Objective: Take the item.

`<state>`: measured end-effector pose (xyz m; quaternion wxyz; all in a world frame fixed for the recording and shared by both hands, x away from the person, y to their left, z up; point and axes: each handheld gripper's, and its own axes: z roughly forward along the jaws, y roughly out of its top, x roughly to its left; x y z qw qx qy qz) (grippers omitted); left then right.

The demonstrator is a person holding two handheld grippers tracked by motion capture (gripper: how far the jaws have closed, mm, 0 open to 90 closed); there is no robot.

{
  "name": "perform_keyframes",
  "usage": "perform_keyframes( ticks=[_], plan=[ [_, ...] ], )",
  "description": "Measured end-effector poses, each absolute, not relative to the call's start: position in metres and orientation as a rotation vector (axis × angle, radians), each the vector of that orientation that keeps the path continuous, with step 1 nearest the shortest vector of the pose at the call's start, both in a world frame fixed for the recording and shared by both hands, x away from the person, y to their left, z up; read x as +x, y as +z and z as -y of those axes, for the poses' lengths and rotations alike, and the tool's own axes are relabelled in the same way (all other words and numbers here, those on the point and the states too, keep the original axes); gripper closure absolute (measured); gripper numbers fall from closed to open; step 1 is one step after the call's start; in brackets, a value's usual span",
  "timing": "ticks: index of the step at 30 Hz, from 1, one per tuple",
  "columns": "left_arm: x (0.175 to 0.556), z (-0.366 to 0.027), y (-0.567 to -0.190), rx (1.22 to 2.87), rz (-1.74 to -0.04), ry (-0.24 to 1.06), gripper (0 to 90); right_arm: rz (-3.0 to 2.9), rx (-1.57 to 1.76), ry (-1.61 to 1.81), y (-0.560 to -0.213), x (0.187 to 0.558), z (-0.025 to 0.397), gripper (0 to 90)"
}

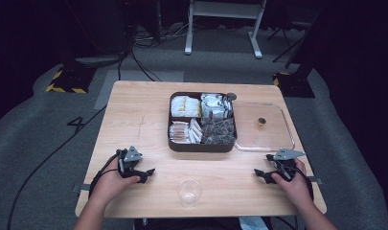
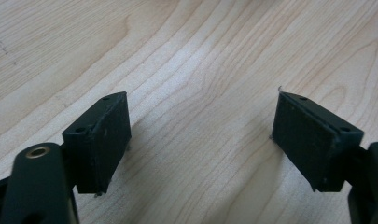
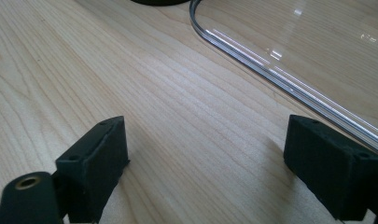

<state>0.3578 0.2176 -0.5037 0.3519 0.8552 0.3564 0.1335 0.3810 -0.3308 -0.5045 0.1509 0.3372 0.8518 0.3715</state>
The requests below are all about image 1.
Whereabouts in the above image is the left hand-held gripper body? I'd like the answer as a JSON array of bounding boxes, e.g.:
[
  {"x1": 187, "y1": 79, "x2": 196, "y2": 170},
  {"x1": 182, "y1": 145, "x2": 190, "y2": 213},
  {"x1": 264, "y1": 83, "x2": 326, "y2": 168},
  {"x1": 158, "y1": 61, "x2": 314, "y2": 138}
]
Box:
[{"x1": 117, "y1": 146, "x2": 144, "y2": 178}]

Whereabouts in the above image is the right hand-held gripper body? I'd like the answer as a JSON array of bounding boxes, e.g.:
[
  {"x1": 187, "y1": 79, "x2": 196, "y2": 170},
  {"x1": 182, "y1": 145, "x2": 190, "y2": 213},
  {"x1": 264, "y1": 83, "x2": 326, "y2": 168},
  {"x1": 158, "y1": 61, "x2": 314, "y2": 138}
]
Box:
[{"x1": 265, "y1": 148, "x2": 307, "y2": 183}]

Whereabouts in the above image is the person's right hand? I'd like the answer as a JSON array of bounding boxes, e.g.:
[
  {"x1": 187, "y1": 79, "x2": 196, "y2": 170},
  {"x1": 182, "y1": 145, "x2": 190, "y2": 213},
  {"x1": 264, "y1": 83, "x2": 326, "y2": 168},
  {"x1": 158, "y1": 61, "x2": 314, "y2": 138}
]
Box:
[{"x1": 270, "y1": 158, "x2": 314, "y2": 209}]

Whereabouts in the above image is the person's left hand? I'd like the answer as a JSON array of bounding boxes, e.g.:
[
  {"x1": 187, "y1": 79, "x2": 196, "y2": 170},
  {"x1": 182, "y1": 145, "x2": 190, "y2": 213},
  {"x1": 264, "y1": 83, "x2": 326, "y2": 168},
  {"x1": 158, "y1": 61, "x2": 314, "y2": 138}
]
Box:
[{"x1": 90, "y1": 158, "x2": 142, "y2": 206}]

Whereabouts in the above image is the wooden table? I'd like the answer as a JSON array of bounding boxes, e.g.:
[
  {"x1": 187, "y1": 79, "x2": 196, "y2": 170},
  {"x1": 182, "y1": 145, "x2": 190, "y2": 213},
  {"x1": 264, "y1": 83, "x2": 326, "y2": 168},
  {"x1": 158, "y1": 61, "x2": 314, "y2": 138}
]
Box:
[{"x1": 74, "y1": 80, "x2": 328, "y2": 219}]

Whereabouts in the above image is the clear lid with wooden knob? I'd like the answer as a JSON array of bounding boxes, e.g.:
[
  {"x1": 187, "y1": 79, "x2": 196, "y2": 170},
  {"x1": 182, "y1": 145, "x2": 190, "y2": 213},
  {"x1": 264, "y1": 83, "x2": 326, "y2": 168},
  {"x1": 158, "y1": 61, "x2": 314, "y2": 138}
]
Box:
[{"x1": 231, "y1": 101, "x2": 297, "y2": 153}]

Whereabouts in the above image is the clear plastic cup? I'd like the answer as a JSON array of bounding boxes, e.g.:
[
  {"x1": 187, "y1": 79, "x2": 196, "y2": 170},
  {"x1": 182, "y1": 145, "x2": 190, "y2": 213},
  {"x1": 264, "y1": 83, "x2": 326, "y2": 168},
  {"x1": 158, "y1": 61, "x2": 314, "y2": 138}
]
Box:
[{"x1": 177, "y1": 178, "x2": 203, "y2": 208}]

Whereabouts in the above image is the bundle of clear stirrers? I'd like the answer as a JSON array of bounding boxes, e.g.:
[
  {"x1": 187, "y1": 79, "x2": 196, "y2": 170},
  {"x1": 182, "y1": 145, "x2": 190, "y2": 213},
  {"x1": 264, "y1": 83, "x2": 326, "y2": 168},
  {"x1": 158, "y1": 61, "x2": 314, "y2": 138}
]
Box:
[{"x1": 169, "y1": 121, "x2": 191, "y2": 144}]

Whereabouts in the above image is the brown compartment box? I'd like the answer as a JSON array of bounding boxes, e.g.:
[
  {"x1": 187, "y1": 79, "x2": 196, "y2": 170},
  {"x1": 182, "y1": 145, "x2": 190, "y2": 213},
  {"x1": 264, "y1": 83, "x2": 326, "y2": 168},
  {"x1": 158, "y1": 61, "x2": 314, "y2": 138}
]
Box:
[{"x1": 167, "y1": 91, "x2": 239, "y2": 153}]

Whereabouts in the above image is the pile of dark grey packets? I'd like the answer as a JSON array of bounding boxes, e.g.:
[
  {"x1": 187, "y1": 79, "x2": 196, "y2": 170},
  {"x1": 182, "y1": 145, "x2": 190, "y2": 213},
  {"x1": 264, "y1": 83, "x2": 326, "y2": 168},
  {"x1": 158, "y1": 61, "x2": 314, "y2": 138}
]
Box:
[{"x1": 200, "y1": 116, "x2": 237, "y2": 145}]

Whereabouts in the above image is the row of white sachets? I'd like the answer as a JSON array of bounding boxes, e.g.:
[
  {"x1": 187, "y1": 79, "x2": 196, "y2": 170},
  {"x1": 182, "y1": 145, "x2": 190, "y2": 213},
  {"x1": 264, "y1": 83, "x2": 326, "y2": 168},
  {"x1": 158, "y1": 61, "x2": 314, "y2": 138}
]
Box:
[{"x1": 188, "y1": 118, "x2": 203, "y2": 145}]

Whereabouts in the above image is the pile of white yellow packets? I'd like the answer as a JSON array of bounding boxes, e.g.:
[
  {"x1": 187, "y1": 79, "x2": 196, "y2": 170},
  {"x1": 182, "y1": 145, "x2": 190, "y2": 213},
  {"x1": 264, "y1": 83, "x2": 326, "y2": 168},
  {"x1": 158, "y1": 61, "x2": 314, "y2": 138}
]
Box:
[{"x1": 171, "y1": 95, "x2": 202, "y2": 118}]

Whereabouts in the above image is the pile of silver packets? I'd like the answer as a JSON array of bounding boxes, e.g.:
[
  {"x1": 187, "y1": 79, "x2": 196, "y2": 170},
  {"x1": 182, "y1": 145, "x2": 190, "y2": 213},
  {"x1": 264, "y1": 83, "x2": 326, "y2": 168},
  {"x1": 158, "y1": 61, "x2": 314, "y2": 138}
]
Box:
[{"x1": 200, "y1": 92, "x2": 234, "y2": 120}]

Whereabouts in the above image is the black tripod stand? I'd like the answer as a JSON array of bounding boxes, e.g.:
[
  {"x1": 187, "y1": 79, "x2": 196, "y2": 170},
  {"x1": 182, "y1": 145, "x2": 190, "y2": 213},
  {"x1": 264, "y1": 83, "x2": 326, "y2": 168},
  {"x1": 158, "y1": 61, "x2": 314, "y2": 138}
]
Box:
[{"x1": 265, "y1": 18, "x2": 314, "y2": 63}]

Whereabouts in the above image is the right hand-held gripper cable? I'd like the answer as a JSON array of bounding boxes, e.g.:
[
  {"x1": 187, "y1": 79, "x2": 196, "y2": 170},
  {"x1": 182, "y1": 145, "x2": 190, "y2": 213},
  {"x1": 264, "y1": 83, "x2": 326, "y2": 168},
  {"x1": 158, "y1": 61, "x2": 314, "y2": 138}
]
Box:
[{"x1": 290, "y1": 166, "x2": 315, "y2": 200}]

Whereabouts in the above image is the hand-held gripper cable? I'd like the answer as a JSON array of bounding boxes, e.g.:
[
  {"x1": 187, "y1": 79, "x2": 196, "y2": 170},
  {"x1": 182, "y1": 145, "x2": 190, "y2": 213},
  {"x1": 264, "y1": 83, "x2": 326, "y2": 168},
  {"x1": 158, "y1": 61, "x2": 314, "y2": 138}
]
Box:
[
  {"x1": 87, "y1": 150, "x2": 123, "y2": 198},
  {"x1": 290, "y1": 166, "x2": 315, "y2": 200}
]

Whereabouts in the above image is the left hand-held gripper cable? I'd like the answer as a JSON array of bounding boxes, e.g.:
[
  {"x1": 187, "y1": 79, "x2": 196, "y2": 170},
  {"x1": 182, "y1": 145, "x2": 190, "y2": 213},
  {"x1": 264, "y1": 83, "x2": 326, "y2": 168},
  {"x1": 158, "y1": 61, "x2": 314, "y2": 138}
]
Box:
[{"x1": 87, "y1": 150, "x2": 123, "y2": 198}]

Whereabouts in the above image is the black yellow striped base plate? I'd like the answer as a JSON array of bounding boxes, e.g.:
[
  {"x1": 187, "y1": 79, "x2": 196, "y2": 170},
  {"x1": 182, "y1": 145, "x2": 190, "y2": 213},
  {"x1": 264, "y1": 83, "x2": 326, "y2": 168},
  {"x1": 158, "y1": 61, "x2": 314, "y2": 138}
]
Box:
[
  {"x1": 45, "y1": 64, "x2": 98, "y2": 95},
  {"x1": 272, "y1": 71, "x2": 316, "y2": 99}
]

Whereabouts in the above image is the black floor cable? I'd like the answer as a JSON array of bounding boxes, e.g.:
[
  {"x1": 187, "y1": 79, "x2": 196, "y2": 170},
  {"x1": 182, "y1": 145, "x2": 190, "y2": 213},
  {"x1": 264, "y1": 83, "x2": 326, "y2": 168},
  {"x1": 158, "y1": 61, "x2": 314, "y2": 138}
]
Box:
[{"x1": 5, "y1": 104, "x2": 107, "y2": 230}]

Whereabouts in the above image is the bundle of floor cables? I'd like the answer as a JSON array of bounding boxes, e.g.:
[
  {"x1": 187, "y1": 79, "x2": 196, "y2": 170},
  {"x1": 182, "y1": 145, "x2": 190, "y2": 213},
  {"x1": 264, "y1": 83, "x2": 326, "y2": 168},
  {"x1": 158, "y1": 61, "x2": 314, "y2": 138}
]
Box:
[{"x1": 116, "y1": 18, "x2": 195, "y2": 82}]

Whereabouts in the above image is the white metal table frame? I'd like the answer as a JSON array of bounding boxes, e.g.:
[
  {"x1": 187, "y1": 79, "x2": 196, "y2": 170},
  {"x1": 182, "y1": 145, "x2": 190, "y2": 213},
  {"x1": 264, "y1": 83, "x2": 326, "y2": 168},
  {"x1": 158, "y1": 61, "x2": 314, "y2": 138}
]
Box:
[{"x1": 184, "y1": 0, "x2": 268, "y2": 60}]

